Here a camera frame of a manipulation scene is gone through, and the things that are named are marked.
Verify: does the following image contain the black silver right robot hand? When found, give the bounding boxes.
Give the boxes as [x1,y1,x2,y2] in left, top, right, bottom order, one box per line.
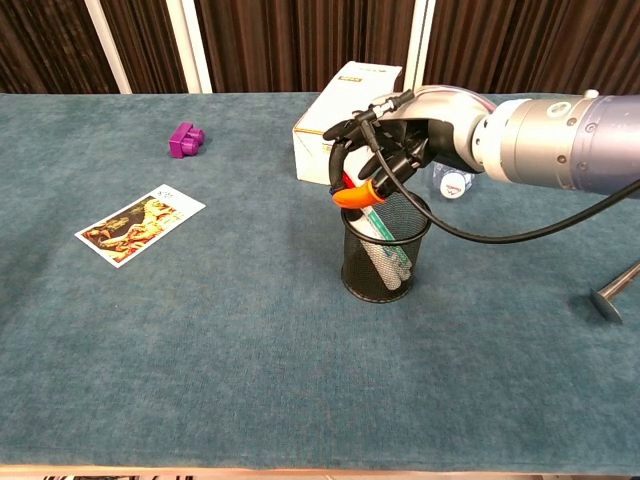
[323,85,496,209]

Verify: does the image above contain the white marker with green label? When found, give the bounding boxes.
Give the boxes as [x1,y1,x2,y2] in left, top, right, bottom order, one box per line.
[360,205,417,290]

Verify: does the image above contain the black pen cup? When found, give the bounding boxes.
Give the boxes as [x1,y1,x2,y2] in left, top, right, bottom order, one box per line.
[340,192,432,304]

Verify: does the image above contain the clear plastic water bottle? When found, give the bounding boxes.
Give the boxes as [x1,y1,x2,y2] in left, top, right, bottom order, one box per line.
[432,162,476,201]

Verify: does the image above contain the white orange carton box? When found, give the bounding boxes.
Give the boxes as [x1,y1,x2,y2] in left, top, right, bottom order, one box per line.
[292,60,404,186]

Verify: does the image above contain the dark pleated curtain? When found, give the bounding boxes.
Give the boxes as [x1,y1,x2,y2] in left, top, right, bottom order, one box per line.
[0,0,640,96]

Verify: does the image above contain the metal engine valve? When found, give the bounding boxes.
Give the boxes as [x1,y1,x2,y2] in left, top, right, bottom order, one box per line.
[589,259,640,325]

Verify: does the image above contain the purple toy building block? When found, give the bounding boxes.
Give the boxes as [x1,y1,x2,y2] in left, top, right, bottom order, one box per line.
[168,121,207,160]

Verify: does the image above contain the picture card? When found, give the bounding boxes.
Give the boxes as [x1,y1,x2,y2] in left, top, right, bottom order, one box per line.
[74,183,207,269]

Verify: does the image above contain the teal table cloth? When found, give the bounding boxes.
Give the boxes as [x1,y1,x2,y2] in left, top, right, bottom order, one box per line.
[0,91,640,476]

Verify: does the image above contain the white frame post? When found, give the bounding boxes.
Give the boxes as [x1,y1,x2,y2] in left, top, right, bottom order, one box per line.
[84,0,134,95]
[403,0,436,91]
[166,0,214,95]

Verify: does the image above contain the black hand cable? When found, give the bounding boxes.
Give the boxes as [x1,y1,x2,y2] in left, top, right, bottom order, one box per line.
[357,88,640,245]

